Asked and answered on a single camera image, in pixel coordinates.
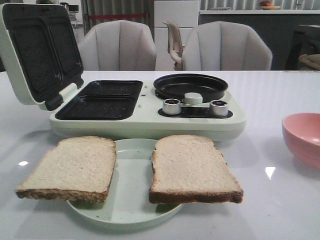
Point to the bread slice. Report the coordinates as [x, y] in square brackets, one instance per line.
[78, 168]
[189, 168]

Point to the green sandwich maker lid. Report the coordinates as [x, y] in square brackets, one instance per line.
[39, 52]

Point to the pink bowl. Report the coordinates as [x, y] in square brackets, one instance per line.
[301, 134]

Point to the green breakfast maker base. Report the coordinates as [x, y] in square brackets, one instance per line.
[126, 109]

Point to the left silver control knob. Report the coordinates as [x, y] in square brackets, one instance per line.
[171, 106]

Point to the silver control knob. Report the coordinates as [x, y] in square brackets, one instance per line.
[171, 106]
[218, 108]

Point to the black round frying pan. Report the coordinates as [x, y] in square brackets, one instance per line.
[175, 86]

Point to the right silver control knob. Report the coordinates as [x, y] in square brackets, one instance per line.
[218, 108]

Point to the beige office chair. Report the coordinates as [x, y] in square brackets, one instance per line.
[175, 47]

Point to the left grey upholstered chair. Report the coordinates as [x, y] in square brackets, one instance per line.
[119, 45]

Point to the grey upholstered chair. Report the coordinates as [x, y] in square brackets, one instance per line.
[225, 46]
[119, 45]

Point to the green round plate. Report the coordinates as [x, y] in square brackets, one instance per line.
[127, 205]

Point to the right grey upholstered chair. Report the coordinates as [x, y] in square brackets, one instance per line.
[225, 46]

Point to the white cabinet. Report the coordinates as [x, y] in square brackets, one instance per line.
[185, 13]

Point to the grey kitchen counter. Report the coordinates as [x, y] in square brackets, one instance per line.
[275, 27]

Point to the fruit bowl on counter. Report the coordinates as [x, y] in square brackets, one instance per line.
[267, 5]

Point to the beige cushion at right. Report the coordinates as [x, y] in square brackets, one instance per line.
[312, 60]

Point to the dark appliance at right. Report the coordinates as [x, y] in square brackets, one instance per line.
[305, 40]

